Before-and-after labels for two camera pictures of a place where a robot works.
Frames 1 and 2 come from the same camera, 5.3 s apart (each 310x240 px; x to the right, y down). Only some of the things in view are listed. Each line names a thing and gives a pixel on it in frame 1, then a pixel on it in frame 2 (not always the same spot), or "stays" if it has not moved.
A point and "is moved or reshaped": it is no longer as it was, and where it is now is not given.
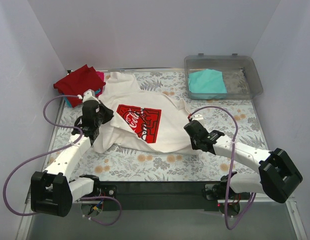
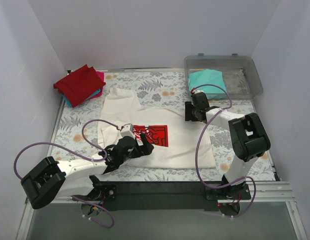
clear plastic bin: [221, 77] stays
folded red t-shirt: [74, 85] stays
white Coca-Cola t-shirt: [153, 122] is moved or reshaped
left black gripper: [103, 115] to [140, 147]
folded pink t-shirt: [101, 75] stays
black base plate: [162, 195] stays
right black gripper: [192, 128] to [191, 112]
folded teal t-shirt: [96, 93] stays
